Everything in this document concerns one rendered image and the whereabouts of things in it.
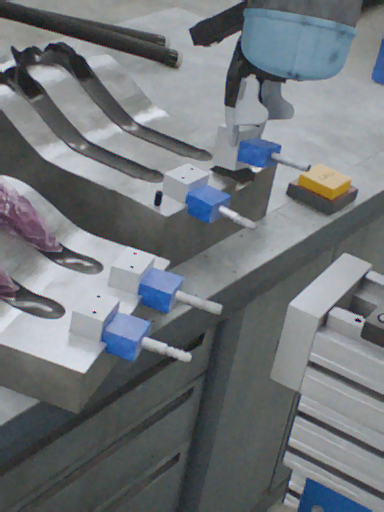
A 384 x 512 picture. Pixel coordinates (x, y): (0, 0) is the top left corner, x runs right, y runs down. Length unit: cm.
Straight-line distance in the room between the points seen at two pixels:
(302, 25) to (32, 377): 57
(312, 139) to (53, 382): 87
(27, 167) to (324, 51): 82
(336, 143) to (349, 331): 88
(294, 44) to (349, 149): 116
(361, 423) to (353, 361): 7
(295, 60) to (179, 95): 123
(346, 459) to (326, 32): 50
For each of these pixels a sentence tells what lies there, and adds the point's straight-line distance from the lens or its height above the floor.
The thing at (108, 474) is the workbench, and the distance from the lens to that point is 158.
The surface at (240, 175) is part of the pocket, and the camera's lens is 156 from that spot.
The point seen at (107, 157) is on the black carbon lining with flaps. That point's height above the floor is 88.
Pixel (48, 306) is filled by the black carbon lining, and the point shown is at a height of 85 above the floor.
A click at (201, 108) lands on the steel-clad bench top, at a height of 80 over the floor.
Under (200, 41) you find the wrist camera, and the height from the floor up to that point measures 105.
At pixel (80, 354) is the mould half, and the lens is 118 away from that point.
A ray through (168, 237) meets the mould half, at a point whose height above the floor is 86.
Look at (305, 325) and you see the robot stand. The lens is 107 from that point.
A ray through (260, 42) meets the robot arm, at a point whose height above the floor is 130.
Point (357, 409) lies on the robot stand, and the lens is 109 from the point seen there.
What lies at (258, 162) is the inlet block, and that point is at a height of 93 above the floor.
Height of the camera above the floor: 155
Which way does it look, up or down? 30 degrees down
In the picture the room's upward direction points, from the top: 11 degrees clockwise
